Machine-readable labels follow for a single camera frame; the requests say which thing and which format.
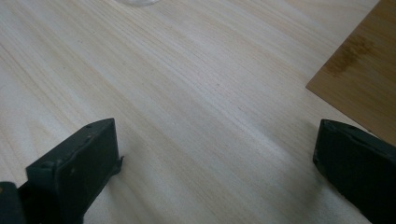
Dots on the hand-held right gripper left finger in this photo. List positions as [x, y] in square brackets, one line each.
[77, 165]

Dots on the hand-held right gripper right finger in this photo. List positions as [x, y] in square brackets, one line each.
[358, 161]

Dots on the brown bamboo board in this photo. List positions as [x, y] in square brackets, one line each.
[361, 77]

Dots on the clear glass container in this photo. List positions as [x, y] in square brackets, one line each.
[137, 2]

